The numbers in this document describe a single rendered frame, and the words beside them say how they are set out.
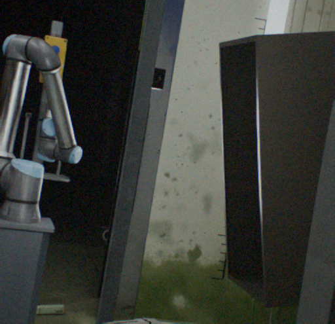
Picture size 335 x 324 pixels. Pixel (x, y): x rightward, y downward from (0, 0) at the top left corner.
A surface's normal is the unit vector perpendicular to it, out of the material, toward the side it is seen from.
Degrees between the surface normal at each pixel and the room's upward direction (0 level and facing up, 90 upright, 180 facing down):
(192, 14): 90
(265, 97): 89
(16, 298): 90
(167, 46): 90
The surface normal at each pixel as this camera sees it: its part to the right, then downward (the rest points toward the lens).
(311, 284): -0.96, -0.15
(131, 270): 0.21, 0.08
